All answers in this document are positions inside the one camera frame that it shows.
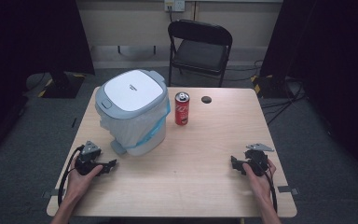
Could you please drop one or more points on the white wall socket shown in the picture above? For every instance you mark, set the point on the white wall socket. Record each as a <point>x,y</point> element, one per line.
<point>174,5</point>

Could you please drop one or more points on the grey tape strip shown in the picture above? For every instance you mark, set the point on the grey tape strip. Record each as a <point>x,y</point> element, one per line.
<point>287,189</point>
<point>49,193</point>

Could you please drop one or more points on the person's left hand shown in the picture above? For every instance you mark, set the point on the person's left hand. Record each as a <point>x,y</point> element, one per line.
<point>79,183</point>

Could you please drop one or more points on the white pedal trash bin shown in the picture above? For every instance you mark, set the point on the white pedal trash bin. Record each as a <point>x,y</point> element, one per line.
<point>133,90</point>

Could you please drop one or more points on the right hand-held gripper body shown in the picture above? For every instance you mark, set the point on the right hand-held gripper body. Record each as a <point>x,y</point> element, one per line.
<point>257,158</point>

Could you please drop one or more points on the dark curtain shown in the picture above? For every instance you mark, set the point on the dark curtain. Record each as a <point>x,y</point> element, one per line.
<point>332,62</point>

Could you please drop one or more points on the white trash bag blue trim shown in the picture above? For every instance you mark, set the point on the white trash bag blue trim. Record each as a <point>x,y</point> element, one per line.
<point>127,126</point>

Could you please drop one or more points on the black folding chair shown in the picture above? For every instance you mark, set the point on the black folding chair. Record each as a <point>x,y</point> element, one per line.
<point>199,53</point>

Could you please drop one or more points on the person's right hand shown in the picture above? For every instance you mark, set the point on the person's right hand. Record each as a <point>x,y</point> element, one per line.
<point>259,185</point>

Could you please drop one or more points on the black stand base striped tape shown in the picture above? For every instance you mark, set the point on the black stand base striped tape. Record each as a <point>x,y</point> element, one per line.
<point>270,87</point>
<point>62,85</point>

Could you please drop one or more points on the red soda can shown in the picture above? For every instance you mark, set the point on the red soda can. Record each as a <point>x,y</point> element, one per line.
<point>182,110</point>

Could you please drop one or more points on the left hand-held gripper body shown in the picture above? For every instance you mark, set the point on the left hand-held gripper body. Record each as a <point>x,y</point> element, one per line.
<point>87,158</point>

